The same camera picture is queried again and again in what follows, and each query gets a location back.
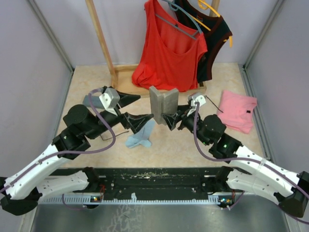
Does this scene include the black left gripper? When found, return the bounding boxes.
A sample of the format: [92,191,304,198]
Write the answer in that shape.
[85,89,154,140]

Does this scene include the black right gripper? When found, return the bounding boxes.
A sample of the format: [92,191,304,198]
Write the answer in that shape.
[162,104,211,145]

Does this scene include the grey glasses case green lining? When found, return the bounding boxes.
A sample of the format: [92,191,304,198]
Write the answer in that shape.
[149,86,179,125]

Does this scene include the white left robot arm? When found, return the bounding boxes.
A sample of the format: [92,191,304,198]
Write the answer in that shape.
[0,87,154,216]

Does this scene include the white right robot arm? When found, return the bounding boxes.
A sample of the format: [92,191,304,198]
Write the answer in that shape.
[162,105,309,218]

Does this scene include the light blue cleaning cloth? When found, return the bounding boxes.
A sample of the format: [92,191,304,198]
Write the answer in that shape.
[125,120,156,148]

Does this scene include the blue-grey glasses case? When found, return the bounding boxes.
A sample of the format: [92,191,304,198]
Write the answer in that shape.
[82,95,103,109]

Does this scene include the wooden clothes rack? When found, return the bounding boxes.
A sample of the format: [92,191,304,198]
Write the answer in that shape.
[85,0,221,97]

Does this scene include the folded pink t-shirt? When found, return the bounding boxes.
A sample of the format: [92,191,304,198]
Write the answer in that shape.
[217,90,257,134]

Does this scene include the red tank top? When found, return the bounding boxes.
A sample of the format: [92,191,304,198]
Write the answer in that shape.
[131,0,207,92]

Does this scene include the black maroon-trimmed tank top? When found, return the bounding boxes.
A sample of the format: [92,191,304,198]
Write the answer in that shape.
[176,0,233,83]

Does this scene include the grey clothes hanger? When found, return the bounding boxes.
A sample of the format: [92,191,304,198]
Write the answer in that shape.
[154,0,203,40]

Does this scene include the yellow clothes hanger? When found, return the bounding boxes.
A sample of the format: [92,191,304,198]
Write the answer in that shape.
[197,0,233,48]

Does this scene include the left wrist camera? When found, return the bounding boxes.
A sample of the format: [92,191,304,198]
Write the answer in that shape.
[99,87,120,115]

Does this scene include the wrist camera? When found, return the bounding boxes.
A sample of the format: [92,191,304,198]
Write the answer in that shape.
[187,92,206,116]
[99,87,120,115]

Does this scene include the black frame eyeglasses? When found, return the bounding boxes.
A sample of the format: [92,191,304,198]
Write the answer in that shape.
[100,131,130,141]

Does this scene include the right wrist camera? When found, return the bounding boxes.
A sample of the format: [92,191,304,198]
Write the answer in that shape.
[187,92,206,116]

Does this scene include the thin metal frame sunglasses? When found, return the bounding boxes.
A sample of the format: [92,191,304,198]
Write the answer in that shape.
[204,95,224,113]

